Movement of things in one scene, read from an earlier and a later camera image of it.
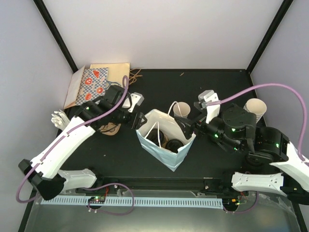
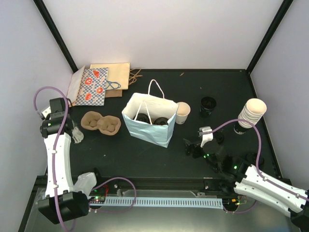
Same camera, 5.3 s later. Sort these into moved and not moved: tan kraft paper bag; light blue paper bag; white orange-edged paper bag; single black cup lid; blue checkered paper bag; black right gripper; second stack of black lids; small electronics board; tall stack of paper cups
Moved: single black cup lid; light blue paper bag; black right gripper
Not moved: tall stack of paper cups; small electronics board; white orange-edged paper bag; tan kraft paper bag; blue checkered paper bag; second stack of black lids
